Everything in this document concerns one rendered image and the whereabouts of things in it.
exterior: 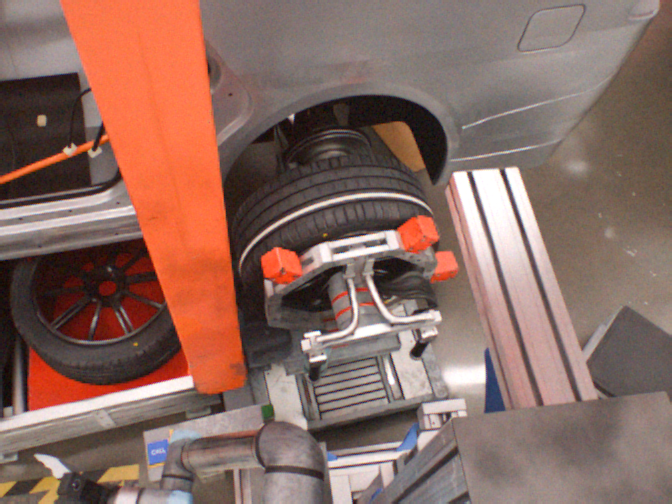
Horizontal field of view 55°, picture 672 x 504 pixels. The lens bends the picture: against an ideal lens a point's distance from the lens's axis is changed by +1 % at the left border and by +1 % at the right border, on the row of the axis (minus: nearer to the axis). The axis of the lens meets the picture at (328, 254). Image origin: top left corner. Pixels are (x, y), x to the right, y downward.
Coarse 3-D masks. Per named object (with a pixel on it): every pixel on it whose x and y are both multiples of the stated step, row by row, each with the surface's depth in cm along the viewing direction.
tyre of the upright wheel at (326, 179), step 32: (320, 160) 189; (352, 160) 190; (384, 160) 195; (256, 192) 195; (288, 192) 187; (320, 192) 184; (352, 192) 185; (384, 192) 187; (416, 192) 199; (256, 224) 192; (288, 224) 184; (320, 224) 180; (352, 224) 182; (384, 224) 187; (256, 256) 190; (256, 288) 202
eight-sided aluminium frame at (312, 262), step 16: (352, 240) 183; (368, 240) 184; (384, 240) 185; (400, 240) 186; (304, 256) 184; (320, 256) 181; (336, 256) 181; (352, 256) 181; (368, 256) 184; (384, 256) 186; (400, 256) 189; (416, 256) 192; (432, 256) 199; (304, 272) 183; (432, 272) 206; (272, 288) 190; (288, 288) 188; (272, 304) 195; (384, 304) 224; (400, 304) 223; (272, 320) 207; (288, 320) 213; (304, 320) 225; (320, 320) 225
